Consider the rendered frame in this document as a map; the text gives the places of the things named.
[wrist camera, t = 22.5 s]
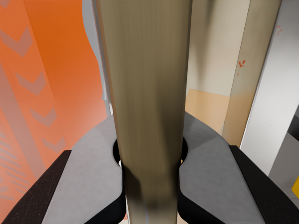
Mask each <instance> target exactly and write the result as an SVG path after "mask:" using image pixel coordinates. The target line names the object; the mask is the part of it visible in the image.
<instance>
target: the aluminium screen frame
mask: <svg viewBox="0 0 299 224"><path fill-rule="evenodd" d="M298 105H299V0H251V2H250V6H249V11H248V15H247V19H246V25H245V29H244V34H243V38H242V44H241V48H240V52H239V57H238V62H237V67H236V71H235V76H234V81H233V85H232V90H231V94H230V100H229V104H228V109H227V113H226V119H225V123H224V127H223V132H222V137H223V138H224V139H225V140H226V141H227V142H228V143H229V144H230V145H237V146H238V147H239V148H240V149H241V150H242V151H243V152H244V153H245V154H246V155H247V156H248V157H249V158H250V159H251V160H252V161H253V162H254V163H255V164H256V165H257V166H258V167H259V168H260V169H261V170H262V171H263V172H264V173H265V174H266V175H267V176H268V175H269V173H270V171H271V168H272V166H273V163H274V161H275V159H276V157H277V154H278V152H279V150H280V147H281V145H282V143H283V140H284V138H285V136H286V133H287V131H288V129H289V127H290V124H291V122H292V119H293V117H294V115H295V112H296V110H297V108H298Z"/></svg>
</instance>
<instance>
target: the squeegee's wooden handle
mask: <svg viewBox="0 0 299 224"><path fill-rule="evenodd" d="M95 1H96V7H97V14H98V20H99V26H100V32H101V40H102V46H103V52H104V58H105V66H106V72H107V78H108V84H109V92H110V98H111V104H112V109H113V117H114V123H115V129H116V135H117V143H118V149H119V155H120V161H121V168H122V172H123V178H124V184H125V193H126V200H127V206H128V212H129V220H130V224H177V218H178V196H177V190H178V175H179V168H180V165H181V160H182V143H183V129H184V117H185V104H186V85H187V73H188V59H189V47H190V28H191V15H192V3H193V0H95Z"/></svg>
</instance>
